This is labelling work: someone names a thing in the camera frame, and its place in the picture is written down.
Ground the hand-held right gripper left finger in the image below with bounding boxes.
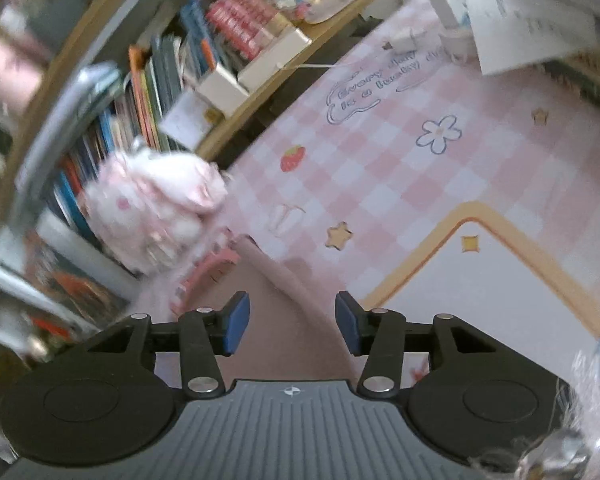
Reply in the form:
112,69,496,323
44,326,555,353
79,290,252,402

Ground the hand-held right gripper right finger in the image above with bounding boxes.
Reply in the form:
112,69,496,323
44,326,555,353
334,290,512,401

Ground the pink checked bed sheet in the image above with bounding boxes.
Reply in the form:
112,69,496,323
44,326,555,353
145,0,600,401

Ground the pink spotted white plush toy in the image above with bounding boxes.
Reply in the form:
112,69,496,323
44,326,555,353
79,146,232,277

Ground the large dark picture book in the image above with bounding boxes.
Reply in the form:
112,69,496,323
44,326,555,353
25,255,137,356

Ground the wooden bookshelf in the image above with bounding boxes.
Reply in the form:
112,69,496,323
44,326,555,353
0,0,407,261

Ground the row of shelved books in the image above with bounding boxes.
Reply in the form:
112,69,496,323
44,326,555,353
45,0,303,246

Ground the silver metal bar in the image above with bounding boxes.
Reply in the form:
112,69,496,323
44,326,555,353
0,62,127,272

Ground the long white cardboard box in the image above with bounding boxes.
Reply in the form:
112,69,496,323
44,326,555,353
236,26,312,93

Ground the white plastic container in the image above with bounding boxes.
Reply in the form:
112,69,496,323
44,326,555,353
424,0,477,62

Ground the pink round box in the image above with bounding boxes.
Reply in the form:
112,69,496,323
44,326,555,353
0,35,47,107

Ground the wicker basket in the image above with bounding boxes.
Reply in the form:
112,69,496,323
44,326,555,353
544,49,600,113

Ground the white paper sheet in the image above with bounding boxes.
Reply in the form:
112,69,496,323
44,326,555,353
466,0,599,77

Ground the white shelf post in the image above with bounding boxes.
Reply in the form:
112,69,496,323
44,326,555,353
0,257,102,336

